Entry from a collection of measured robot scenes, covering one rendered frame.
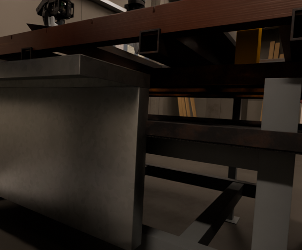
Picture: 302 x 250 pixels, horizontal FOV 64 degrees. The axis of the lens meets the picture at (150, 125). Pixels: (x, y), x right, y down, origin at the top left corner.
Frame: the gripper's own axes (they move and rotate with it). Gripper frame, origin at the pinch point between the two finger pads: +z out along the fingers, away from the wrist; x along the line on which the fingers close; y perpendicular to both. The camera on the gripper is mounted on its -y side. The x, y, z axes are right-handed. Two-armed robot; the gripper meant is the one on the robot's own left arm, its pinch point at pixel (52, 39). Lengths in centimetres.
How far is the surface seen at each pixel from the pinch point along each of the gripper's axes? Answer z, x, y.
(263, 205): 42, -11, 79
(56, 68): 19, -36, 50
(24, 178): 47, -20, 16
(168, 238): 56, -9, 58
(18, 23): -82, 132, -251
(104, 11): -149, 279, -230
